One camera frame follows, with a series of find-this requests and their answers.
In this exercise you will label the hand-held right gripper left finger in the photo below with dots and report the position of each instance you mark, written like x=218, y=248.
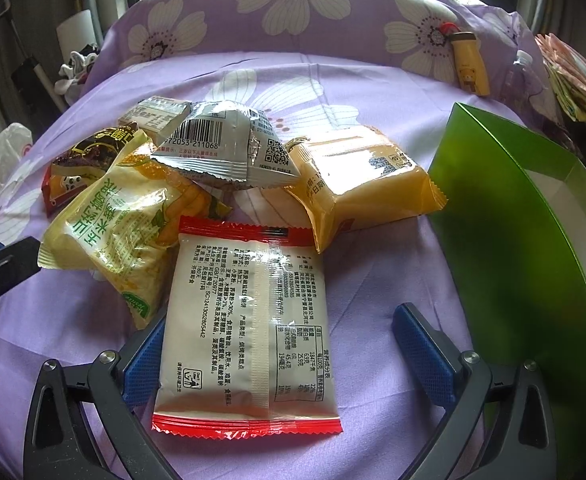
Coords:
x=140, y=365

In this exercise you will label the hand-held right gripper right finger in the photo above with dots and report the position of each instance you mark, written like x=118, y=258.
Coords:
x=420, y=350

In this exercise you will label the red-edged cream snack packet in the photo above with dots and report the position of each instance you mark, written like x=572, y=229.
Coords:
x=233, y=320

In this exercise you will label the yellow green corn snack packet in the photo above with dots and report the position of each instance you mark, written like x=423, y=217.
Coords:
x=118, y=230

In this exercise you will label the green cardboard box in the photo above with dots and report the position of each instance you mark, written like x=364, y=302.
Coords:
x=503, y=240

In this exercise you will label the orange yellow snack packet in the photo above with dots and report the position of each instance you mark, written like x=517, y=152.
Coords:
x=358, y=185

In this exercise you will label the silver white snack packet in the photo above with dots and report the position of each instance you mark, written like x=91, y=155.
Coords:
x=223, y=135

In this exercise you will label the white plastic bag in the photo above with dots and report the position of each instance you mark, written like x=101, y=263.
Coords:
x=0, y=160

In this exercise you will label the red snack packet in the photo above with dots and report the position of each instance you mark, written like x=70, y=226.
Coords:
x=65, y=180

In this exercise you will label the black and white cloth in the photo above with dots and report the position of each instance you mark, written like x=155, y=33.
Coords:
x=75, y=70

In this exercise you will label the beige cracker packet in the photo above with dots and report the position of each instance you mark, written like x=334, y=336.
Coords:
x=155, y=112

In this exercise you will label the white paper roll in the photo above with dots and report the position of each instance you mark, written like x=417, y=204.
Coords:
x=75, y=35

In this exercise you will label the clear plastic water bottle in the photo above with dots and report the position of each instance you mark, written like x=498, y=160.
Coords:
x=519, y=77

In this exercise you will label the stack of colourful papers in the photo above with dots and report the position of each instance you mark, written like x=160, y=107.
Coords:
x=575, y=80

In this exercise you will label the purple floral bed sheet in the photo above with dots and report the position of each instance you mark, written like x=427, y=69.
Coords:
x=323, y=45

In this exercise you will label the small red object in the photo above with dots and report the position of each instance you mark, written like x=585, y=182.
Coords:
x=447, y=29

